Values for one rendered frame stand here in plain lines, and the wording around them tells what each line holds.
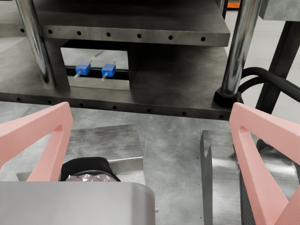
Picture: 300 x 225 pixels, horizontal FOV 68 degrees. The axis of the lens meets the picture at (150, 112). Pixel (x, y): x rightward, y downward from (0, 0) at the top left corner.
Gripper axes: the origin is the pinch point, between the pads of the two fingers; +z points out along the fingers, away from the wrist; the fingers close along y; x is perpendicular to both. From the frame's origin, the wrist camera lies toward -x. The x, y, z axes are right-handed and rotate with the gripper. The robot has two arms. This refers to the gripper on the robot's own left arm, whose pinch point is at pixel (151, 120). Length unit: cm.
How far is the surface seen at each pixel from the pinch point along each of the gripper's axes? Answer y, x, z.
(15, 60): 73, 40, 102
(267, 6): -39, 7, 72
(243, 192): -17.5, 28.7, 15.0
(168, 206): -4.2, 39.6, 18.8
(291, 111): -137, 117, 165
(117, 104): 13, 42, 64
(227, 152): -15.9, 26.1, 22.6
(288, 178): -26.0, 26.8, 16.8
